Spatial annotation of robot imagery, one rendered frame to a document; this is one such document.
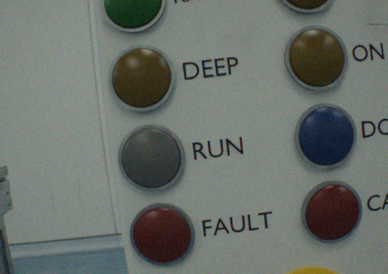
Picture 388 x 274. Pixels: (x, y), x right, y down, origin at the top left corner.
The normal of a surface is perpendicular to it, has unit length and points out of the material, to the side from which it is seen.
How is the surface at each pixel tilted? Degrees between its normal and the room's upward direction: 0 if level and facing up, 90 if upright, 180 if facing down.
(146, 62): 87
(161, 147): 88
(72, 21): 90
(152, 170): 93
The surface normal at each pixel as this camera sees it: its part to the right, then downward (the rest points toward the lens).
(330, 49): 0.02, 0.03
